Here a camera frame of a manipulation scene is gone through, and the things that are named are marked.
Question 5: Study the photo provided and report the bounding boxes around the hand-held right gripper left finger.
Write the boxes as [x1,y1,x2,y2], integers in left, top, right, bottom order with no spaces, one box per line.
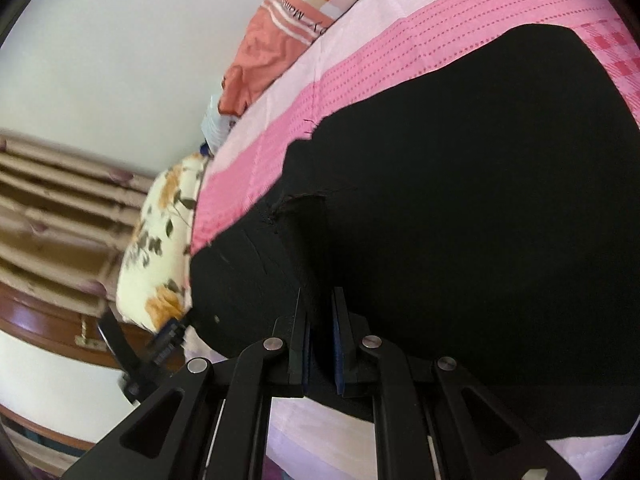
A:
[62,287,313,480]

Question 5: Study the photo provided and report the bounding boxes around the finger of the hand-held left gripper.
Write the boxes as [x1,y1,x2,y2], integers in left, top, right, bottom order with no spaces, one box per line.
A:
[150,316,190,367]

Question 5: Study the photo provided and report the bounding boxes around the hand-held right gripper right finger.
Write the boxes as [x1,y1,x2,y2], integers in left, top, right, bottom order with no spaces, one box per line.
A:
[330,287,583,480]

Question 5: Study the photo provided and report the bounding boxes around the black pants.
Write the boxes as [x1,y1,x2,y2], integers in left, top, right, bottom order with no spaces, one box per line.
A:
[189,22,640,437]

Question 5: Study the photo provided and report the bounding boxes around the brown wooden furniture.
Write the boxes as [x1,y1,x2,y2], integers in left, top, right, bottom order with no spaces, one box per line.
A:
[0,280,162,372]

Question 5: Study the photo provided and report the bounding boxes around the floral pillow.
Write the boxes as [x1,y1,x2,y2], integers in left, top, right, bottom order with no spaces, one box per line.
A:
[116,152,211,335]

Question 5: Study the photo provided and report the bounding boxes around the pink patterned bed sheet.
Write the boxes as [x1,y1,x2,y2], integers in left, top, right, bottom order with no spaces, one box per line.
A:
[189,0,640,480]

